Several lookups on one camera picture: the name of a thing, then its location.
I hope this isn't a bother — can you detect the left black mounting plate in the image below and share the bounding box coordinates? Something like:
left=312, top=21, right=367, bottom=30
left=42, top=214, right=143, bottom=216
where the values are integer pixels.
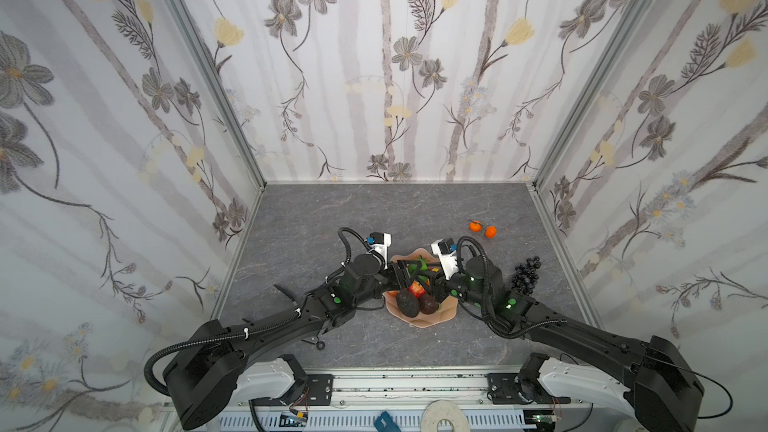
left=251, top=374, right=334, bottom=407

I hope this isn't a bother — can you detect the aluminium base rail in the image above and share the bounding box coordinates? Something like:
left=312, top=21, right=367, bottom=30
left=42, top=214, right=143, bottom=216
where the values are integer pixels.
left=157, top=365, right=667, bottom=432

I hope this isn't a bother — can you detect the white tape roll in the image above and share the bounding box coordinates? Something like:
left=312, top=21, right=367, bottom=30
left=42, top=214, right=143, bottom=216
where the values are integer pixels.
left=420, top=400, right=471, bottom=432

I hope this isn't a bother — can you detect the dark brown round fruit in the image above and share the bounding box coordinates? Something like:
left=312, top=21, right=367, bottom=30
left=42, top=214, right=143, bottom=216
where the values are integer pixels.
left=418, top=293, right=440, bottom=315

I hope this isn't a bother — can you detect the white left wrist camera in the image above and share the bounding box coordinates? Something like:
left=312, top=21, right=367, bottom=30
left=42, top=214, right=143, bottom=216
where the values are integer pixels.
left=367, top=232, right=392, bottom=264

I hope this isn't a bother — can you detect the black mounting plate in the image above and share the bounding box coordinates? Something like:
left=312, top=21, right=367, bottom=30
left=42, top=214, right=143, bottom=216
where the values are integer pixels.
left=251, top=374, right=334, bottom=407
left=486, top=372, right=571, bottom=405

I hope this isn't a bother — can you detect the pink scalloped fruit bowl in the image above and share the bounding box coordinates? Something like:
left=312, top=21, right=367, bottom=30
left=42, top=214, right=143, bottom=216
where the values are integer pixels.
left=384, top=248, right=459, bottom=329

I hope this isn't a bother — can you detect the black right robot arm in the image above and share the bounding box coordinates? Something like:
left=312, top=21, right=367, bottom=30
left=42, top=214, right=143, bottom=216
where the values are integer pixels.
left=396, top=253, right=709, bottom=431

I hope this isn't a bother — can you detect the dark fake grape bunch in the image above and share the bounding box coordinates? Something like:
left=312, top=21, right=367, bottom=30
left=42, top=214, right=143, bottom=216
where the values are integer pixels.
left=510, top=256, right=542, bottom=296

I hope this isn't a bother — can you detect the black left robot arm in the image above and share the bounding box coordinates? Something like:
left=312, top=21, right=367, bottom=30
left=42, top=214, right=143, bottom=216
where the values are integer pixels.
left=143, top=253, right=412, bottom=431

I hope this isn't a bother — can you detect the blue tool handle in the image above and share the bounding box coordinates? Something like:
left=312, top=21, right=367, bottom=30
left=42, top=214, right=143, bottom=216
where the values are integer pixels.
left=374, top=411, right=401, bottom=432

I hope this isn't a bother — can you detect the red yellow fake peach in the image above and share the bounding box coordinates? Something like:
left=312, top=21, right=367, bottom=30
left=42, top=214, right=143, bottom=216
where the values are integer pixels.
left=408, top=281, right=427, bottom=298

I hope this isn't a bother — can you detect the black corrugated left cable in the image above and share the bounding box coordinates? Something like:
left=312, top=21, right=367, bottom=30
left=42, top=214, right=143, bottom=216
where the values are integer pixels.
left=143, top=226, right=373, bottom=397

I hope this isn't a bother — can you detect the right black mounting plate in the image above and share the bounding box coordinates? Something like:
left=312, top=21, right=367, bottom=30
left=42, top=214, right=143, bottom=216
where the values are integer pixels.
left=486, top=372, right=571, bottom=405

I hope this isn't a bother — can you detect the dark fake avocado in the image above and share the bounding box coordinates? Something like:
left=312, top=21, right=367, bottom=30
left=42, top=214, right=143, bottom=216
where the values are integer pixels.
left=396, top=289, right=421, bottom=318

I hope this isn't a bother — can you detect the small orange tangerine with stem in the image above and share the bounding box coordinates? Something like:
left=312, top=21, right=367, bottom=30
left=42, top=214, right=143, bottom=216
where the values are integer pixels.
left=469, top=220, right=483, bottom=233

